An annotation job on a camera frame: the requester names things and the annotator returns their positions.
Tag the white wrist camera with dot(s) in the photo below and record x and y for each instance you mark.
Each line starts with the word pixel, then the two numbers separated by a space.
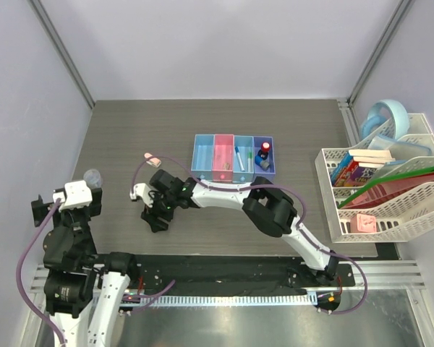
pixel 74 195
pixel 141 192

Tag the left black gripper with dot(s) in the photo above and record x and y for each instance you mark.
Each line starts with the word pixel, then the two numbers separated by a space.
pixel 91 210

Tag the light blue bin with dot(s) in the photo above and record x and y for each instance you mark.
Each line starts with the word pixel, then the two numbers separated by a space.
pixel 245 145
pixel 202 157

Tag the pink white mini stapler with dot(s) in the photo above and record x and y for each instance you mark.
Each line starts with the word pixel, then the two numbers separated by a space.
pixel 152 161

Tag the left light blue bin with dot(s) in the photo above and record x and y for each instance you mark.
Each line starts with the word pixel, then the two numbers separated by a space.
pixel 202 157

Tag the right control board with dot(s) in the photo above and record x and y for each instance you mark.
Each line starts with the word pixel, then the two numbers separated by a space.
pixel 328 302

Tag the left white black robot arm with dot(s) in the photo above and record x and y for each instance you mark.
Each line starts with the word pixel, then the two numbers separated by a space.
pixel 95 325

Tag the control board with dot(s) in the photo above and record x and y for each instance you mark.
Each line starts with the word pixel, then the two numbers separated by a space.
pixel 328 302
pixel 131 302

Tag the white plastic file rack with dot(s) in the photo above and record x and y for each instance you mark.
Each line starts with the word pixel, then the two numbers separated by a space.
pixel 395 205

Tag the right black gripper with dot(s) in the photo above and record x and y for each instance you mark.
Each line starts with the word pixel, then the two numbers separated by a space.
pixel 151 215

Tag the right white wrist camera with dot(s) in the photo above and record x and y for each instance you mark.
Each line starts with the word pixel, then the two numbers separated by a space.
pixel 141 192

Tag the pink item in rack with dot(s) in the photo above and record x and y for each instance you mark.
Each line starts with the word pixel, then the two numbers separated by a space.
pixel 363 224

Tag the purple plastic bin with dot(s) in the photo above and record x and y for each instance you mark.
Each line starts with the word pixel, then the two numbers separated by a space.
pixel 270 172

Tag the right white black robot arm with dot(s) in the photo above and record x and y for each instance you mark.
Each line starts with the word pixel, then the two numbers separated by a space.
pixel 268 207

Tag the blue white marker pen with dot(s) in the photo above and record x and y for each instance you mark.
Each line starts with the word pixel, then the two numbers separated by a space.
pixel 239 158

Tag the clear jar of paper clips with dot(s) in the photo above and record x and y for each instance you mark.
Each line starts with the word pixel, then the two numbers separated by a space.
pixel 93 178

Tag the red cap black stamp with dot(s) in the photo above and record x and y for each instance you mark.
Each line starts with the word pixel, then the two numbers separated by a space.
pixel 264 150

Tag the left control board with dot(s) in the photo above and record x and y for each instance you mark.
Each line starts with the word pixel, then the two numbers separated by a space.
pixel 131 302

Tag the pink plastic bin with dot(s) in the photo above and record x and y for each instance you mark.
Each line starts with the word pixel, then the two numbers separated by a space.
pixel 223 153

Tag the white slotted cable duct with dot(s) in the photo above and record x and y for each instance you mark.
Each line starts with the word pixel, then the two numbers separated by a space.
pixel 309 299

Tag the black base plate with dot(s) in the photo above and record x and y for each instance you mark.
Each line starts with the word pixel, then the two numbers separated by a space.
pixel 191 269

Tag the red green folders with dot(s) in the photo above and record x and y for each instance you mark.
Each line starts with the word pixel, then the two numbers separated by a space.
pixel 382 190

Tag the blue grey glue stick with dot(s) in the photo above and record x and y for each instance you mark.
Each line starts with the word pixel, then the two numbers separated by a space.
pixel 263 162

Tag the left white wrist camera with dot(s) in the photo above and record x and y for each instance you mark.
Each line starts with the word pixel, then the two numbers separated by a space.
pixel 74 195

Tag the green white marker pen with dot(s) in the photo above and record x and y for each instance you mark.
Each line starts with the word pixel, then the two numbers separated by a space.
pixel 250 161

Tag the light blue tape roll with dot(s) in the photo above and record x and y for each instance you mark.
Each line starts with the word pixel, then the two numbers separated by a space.
pixel 386 111

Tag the stack of books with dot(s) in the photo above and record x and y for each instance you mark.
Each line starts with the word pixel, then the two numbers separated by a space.
pixel 357 167

